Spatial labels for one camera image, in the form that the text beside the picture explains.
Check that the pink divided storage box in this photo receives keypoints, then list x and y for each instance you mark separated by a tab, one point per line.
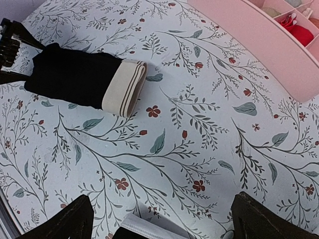
284	37

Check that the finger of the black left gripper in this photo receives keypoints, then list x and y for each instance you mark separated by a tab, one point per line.
11	77
26	37

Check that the black underwear beige waistband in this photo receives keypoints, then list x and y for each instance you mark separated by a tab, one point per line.
98	80

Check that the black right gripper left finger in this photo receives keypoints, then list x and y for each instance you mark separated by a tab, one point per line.
75	221

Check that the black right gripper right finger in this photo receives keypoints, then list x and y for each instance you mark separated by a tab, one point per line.
252	220

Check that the black underwear white lettering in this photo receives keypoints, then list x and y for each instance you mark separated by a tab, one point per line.
134	227

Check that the floral patterned table mat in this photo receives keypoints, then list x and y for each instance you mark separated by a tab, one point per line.
211	121

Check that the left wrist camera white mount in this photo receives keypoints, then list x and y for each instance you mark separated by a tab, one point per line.
12	33

